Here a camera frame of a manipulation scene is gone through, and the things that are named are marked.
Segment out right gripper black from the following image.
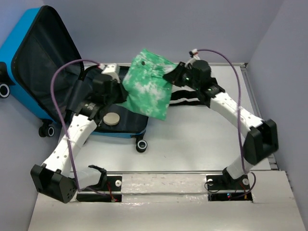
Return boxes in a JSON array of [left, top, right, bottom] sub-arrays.
[[163, 62, 201, 91]]

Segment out black white striped shirt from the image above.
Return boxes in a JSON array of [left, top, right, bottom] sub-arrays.
[[169, 90, 203, 106]]

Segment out cream round puck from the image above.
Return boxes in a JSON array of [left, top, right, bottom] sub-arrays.
[[103, 112, 120, 126]]

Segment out green tie-dye shorts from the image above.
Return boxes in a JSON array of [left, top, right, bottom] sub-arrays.
[[118, 49, 176, 120]]

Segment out blue kids suitcase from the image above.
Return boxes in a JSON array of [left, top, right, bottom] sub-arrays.
[[0, 5, 148, 153]]

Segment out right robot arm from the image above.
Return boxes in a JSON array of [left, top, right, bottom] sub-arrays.
[[163, 60, 279, 189]]

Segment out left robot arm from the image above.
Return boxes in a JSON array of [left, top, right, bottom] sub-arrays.
[[30, 72, 127, 204]]

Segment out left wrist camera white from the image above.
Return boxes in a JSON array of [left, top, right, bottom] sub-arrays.
[[99, 63, 120, 79]]

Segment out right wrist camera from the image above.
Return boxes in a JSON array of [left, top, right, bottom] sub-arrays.
[[186, 49, 200, 64]]

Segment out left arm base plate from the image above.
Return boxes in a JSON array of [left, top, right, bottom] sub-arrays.
[[76, 175, 122, 203]]

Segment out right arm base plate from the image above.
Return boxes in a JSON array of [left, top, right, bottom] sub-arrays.
[[204, 175, 253, 202]]

